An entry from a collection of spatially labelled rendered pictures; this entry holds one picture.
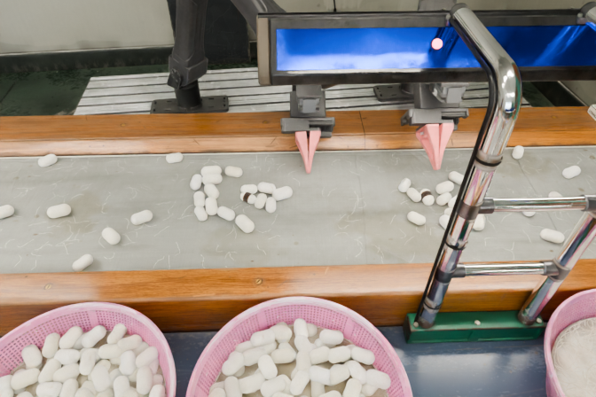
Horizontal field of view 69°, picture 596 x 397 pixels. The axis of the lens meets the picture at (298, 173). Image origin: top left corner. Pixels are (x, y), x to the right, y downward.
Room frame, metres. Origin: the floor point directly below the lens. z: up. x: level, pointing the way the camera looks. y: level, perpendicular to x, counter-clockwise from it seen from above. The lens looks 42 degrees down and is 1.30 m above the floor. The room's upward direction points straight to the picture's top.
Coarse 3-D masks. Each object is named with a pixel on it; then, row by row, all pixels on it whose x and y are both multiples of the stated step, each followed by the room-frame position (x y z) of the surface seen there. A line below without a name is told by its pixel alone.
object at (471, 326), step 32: (480, 32) 0.41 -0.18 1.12; (480, 64) 0.37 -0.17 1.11; (512, 64) 0.35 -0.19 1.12; (512, 96) 0.32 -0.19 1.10; (512, 128) 0.32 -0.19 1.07; (480, 160) 0.32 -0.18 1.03; (480, 192) 0.32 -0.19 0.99; (448, 224) 0.33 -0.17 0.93; (576, 224) 0.34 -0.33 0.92; (448, 256) 0.32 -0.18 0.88; (576, 256) 0.32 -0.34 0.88; (544, 288) 0.33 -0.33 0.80; (416, 320) 0.33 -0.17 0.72; (448, 320) 0.33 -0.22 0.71; (480, 320) 0.33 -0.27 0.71; (512, 320) 0.33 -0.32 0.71
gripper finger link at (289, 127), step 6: (282, 126) 0.66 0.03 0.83; (288, 126) 0.65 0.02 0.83; (294, 126) 0.65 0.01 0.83; (300, 126) 0.65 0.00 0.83; (306, 126) 0.65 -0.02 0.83; (282, 132) 0.65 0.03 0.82; (288, 132) 0.65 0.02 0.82; (294, 132) 0.65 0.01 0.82; (312, 132) 0.64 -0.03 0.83; (318, 132) 0.64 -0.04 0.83; (312, 138) 0.64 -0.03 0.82; (318, 138) 0.64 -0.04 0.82; (312, 144) 0.63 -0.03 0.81; (312, 150) 0.63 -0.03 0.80; (312, 156) 0.62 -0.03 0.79
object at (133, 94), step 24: (216, 72) 1.16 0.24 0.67; (240, 72) 1.16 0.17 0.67; (96, 96) 1.03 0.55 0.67; (120, 96) 1.02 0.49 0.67; (144, 96) 1.02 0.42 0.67; (168, 96) 1.02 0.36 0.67; (240, 96) 1.03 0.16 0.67; (264, 96) 1.02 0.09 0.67; (288, 96) 1.02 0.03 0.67; (336, 96) 1.02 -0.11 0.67; (360, 96) 1.02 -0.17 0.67; (480, 96) 1.02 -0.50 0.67
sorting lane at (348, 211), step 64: (0, 192) 0.57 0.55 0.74; (64, 192) 0.57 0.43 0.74; (128, 192) 0.57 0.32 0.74; (192, 192) 0.57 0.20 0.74; (256, 192) 0.57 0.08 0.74; (320, 192) 0.57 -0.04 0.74; (384, 192) 0.57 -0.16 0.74; (512, 192) 0.57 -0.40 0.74; (576, 192) 0.57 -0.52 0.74; (0, 256) 0.43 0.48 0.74; (64, 256) 0.43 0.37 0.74; (128, 256) 0.43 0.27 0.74; (192, 256) 0.43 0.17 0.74; (256, 256) 0.43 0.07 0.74; (320, 256) 0.43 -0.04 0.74; (384, 256) 0.43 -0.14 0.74; (512, 256) 0.43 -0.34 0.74
